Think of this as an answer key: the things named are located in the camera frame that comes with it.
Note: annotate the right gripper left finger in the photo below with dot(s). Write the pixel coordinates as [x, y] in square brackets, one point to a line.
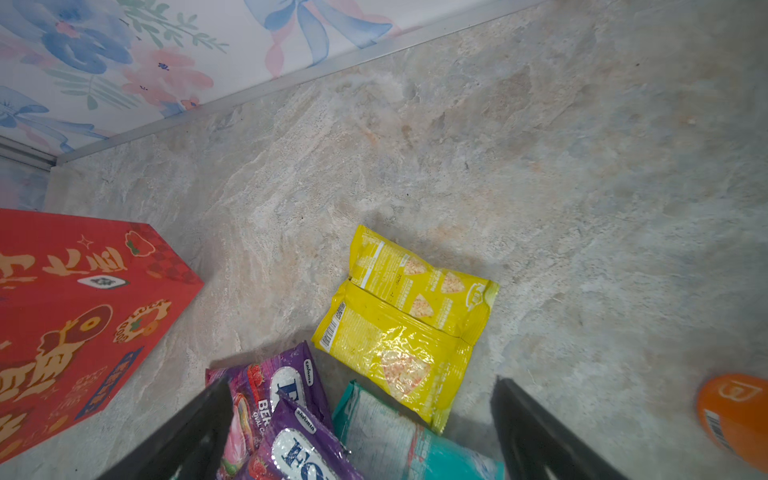
[188, 446]

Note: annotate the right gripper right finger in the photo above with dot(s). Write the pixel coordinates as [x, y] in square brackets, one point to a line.
[536, 445]

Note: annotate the purple fox's candy bag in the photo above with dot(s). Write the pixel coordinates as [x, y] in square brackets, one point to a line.
[297, 446]
[256, 389]

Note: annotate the red paper gift bag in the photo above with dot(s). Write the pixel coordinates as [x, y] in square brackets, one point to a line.
[83, 302]

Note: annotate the teal candy bag right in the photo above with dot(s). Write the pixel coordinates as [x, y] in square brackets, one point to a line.
[384, 444]

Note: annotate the yellow chips snack bag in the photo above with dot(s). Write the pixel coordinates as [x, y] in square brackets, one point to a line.
[406, 325]

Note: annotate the orange plastic bottle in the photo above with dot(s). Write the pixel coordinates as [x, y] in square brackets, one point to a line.
[732, 409]

